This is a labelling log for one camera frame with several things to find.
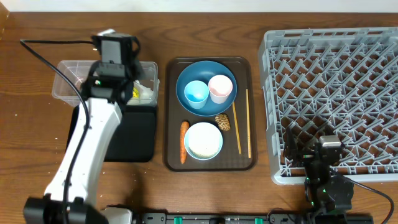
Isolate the wooden chopstick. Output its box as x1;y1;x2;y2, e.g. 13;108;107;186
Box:
232;102;242;154
246;89;252;158

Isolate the right wooden chopstick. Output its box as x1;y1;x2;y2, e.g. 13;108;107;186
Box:
246;89;252;158

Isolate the pink cup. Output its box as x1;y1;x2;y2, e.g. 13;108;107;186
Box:
208;75;233;104

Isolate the light blue bowl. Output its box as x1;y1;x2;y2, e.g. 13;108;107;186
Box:
183;121;224;161

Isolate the grey dishwasher rack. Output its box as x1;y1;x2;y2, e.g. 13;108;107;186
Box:
258;27;397;185

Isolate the dark blue plate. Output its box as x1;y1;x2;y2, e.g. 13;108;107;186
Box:
175;60;238;116

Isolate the snack wrapper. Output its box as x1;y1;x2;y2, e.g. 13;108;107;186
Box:
132;88;140;98

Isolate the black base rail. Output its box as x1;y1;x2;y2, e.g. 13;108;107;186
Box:
133;212;374;224

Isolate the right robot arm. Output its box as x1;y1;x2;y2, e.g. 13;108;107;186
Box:
283;128;353;223

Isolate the white rice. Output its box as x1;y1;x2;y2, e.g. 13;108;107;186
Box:
187;124;220;158

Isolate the light blue cup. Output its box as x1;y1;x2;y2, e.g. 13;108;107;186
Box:
184;80;209;109

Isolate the orange carrot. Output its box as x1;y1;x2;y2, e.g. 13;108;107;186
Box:
180;121;190;164

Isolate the clear plastic bin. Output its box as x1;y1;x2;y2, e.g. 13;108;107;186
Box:
52;60;160;107

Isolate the black plastic tray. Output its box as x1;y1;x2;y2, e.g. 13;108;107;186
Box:
64;104;157;163

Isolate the left wooden chopstick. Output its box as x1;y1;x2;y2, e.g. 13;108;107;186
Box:
232;102;242;154

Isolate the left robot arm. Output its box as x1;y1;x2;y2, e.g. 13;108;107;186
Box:
23;32;144;223

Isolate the brown shiitake mushroom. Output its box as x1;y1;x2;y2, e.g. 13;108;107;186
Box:
215;114;231;131

